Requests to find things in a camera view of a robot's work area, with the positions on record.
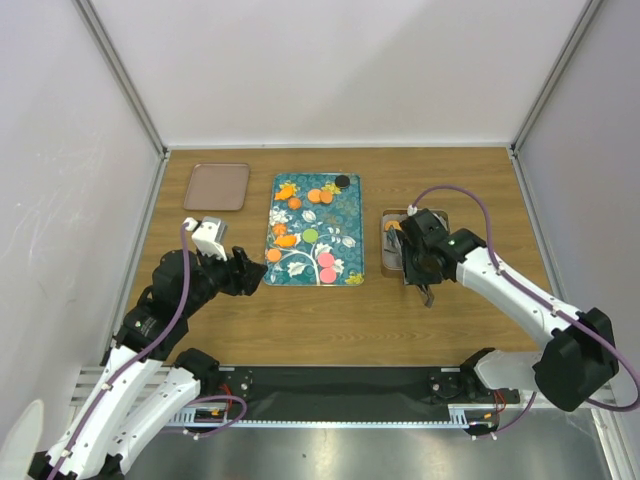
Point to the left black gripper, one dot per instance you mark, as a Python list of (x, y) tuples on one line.
[(236, 271)]

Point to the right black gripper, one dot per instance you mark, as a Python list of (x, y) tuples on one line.
[(412, 276)]

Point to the orange shell cookie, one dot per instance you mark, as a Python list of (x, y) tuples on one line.
[(273, 255)]

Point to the orange sandwich cookie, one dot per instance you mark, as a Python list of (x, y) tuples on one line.
[(392, 224)]

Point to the green sandwich cookie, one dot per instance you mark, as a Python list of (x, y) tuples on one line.
[(310, 235)]

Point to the orange round cookie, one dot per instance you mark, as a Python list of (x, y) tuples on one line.
[(315, 196), (326, 197)]

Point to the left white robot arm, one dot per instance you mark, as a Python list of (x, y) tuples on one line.
[(112, 429)]

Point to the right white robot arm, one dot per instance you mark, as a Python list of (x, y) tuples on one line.
[(571, 363)]

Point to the orange fish cookie lower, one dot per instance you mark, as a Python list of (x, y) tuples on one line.
[(286, 241)]

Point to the orange fish cookie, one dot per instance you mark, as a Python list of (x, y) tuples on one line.
[(286, 241), (285, 192)]

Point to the orange flower cookie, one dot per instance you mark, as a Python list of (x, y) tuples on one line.
[(279, 229)]

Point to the brown cookie tin box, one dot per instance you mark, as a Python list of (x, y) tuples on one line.
[(443, 217)]

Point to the teal floral serving tray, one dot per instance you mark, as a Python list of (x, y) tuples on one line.
[(339, 225)]

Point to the orange swirl cookie top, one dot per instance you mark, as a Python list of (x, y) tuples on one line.
[(294, 203)]

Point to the pink sandwich cookie upper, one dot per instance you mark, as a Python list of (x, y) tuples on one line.
[(325, 260)]

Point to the pink sandwich cookie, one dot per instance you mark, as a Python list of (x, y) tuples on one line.
[(328, 275), (325, 260)]

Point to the orange fish cookie top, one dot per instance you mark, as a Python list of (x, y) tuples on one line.
[(285, 192)]

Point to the pink sandwich cookie lower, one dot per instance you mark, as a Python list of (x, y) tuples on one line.
[(328, 275)]

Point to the black sandwich cookie top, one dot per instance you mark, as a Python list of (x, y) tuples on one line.
[(342, 182)]

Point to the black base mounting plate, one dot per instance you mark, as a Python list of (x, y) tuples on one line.
[(359, 394)]

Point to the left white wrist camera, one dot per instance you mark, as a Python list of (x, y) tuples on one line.
[(208, 235)]

